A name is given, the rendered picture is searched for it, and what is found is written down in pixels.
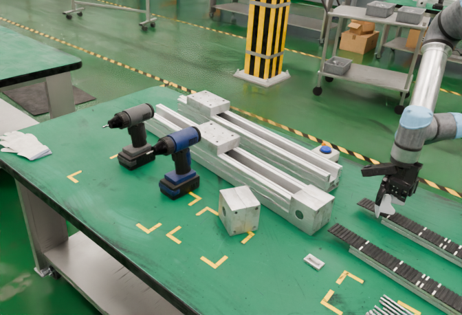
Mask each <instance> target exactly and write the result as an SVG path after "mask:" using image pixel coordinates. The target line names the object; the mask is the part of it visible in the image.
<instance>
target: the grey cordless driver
mask: <svg viewBox="0 0 462 315"><path fill-rule="evenodd" d="M154 115H155V110H154V108H153V106H152V105H151V104H149V103H145V104H141V105H138V106H135V107H132V108H129V109H125V110H123V111H121V112H119V113H116V114H115V115H114V117H113V118H112V119H110V120H109V121H108V123H107V125H105V126H103V127H102V128H105V127H109V128H110V129H117V128H119V129H125V128H127V130H128V133H129V135H131V141H132V144H130V145H127V146H125V147H123V148H122V151H121V152H119V153H118V155H117V157H118V161H119V164H120V165H122V166H123V167H125V168H126V169H129V170H130V171H132V170H134V169H137V168H139V167H141V166H143V165H145V164H147V163H149V162H152V161H153V160H155V155H153V153H151V154H148V155H146V153H148V152H149V151H151V147H152V146H151V144H149V143H148V142H147V141H146V138H147V134H146V128H145V124H144V123H143V122H144V121H146V120H150V119H151V118H153V117H154Z"/></svg>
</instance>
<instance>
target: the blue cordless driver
mask: <svg viewBox="0 0 462 315"><path fill-rule="evenodd" d="M200 141H201V132H200V130H199V129H198V128H197V127H196V126H191V127H186V128H185V129H182V130H179V131H176V132H174V133H171V134H168V135H166V137H163V138H160V139H159V140H158V142H157V143H156V144H155V145H153V146H152V147H151V151H149V152H148V153H146V155H148V154H151V153H153V155H165V156H167V155H170V154H171V155H172V160H173V161H174V162H175V170H173V171H170V172H168V173H166V174H165V175H164V178H162V179H161V180H160V181H159V187H160V191H161V192H162V193H163V194H165V195H166V196H167V197H169V198H170V199H172V200H176V199H178V198H180V197H182V196H183V195H185V194H187V193H189V192H191V191H193V190H195V189H196V188H199V180H200V176H199V175H198V174H196V171H194V170H193V169H191V166H190V165H191V163H192V161H191V156H190V148H189V147H190V146H192V145H194V144H196V143H198V142H200Z"/></svg>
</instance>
